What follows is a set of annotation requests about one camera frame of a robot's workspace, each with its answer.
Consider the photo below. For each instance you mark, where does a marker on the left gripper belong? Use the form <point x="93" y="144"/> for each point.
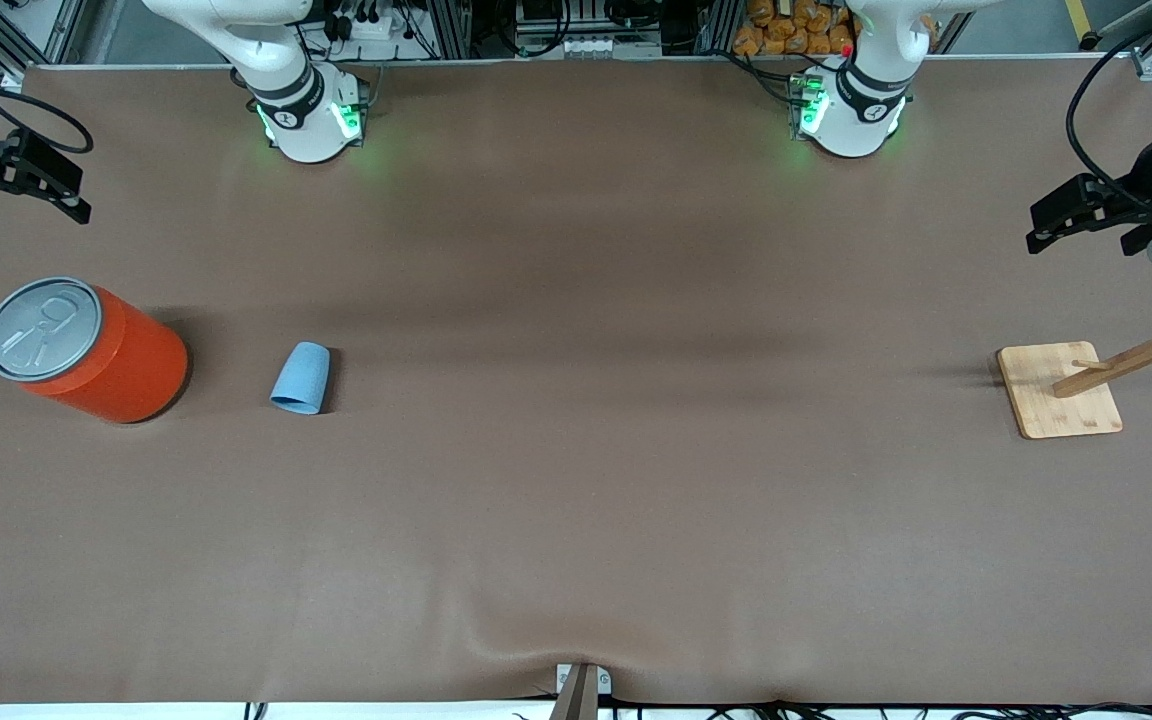
<point x="1139" y="183"/>

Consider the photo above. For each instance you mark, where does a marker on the blue plastic cup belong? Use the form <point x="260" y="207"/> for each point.
<point x="301" y="378"/>

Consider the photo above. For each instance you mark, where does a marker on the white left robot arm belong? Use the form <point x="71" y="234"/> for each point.
<point x="861" y="120"/>

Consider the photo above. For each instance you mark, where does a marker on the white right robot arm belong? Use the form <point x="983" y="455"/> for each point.
<point x="301" y="120"/>

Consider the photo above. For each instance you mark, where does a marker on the wooden mug rack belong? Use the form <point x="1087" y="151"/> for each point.
<point x="1056" y="400"/>

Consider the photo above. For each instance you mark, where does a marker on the orange can with grey lid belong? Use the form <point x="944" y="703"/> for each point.
<point x="86" y="350"/>

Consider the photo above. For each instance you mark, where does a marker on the grey rod with black tip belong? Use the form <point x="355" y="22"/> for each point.
<point x="1091" y="42"/>

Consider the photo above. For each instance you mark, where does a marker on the pile of orange bagged items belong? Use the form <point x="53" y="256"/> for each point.
<point x="786" y="30"/>

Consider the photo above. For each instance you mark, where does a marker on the white power strip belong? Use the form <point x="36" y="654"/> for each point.
<point x="376" y="28"/>

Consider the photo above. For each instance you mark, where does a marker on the white terminal block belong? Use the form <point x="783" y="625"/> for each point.
<point x="586" y="46"/>

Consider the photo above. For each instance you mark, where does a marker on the brown table cloth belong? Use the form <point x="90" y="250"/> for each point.
<point x="576" y="400"/>

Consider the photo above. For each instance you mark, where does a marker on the black electronics box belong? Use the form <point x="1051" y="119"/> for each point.
<point x="546" y="15"/>

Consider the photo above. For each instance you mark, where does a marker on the metal table edge bracket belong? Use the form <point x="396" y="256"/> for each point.
<point x="581" y="685"/>

